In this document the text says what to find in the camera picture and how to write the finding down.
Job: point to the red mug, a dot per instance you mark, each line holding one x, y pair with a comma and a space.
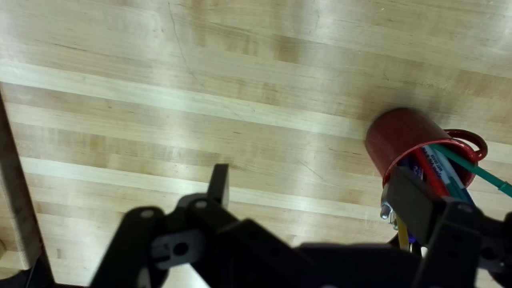
396, 134

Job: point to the white and blue marker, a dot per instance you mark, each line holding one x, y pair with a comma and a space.
446, 170

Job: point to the red pencil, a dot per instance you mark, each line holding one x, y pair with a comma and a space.
430, 172

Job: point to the yellow pencil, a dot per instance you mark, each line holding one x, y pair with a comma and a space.
402, 236

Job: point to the green pencil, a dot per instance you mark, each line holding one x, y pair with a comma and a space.
472, 168

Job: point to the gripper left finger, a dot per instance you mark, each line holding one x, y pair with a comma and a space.
144, 244

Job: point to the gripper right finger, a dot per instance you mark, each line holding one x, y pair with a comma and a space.
456, 240

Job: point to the purple pen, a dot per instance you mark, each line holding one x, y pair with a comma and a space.
414, 166

